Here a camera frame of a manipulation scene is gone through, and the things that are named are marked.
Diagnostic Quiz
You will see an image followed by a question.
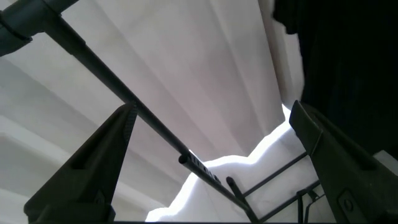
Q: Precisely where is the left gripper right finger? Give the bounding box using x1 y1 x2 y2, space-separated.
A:
289 100 398 224

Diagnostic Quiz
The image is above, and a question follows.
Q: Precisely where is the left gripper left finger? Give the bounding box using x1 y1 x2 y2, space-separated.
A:
24 102 138 223

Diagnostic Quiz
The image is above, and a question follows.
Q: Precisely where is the black garment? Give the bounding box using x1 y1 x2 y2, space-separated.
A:
272 0 398 156

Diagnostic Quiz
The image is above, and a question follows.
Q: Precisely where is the black clothes rack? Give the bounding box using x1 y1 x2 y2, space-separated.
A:
0 0 323 223

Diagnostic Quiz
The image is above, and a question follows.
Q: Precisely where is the white curtain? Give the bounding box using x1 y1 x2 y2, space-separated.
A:
0 0 307 223

